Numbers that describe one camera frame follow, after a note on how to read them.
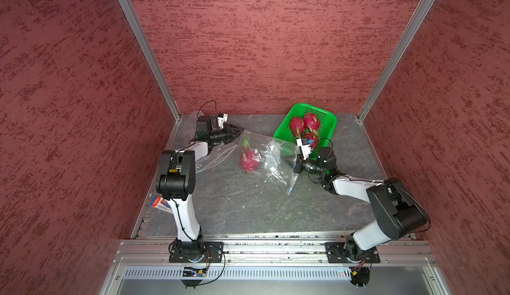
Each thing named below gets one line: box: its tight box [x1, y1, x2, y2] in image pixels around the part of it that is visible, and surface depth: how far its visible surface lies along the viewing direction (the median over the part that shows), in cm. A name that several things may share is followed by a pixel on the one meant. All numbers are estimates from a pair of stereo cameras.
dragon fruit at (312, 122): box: [304, 112, 321, 135], surface depth 112 cm
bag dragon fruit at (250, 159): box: [240, 136, 261, 173], surface depth 92 cm
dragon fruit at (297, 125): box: [289, 115, 305, 139], surface depth 109 cm
